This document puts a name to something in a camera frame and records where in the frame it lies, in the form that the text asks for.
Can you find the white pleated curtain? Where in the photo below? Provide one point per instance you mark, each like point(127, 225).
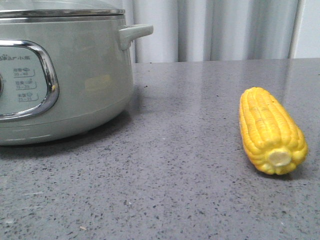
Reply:
point(210, 30)

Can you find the pale green electric cooking pot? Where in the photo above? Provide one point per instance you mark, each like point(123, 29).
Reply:
point(63, 72)

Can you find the yellow plastic corn cob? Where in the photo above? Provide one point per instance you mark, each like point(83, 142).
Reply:
point(271, 139)

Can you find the glass pot lid steel rim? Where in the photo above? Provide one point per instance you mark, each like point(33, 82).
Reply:
point(57, 8)

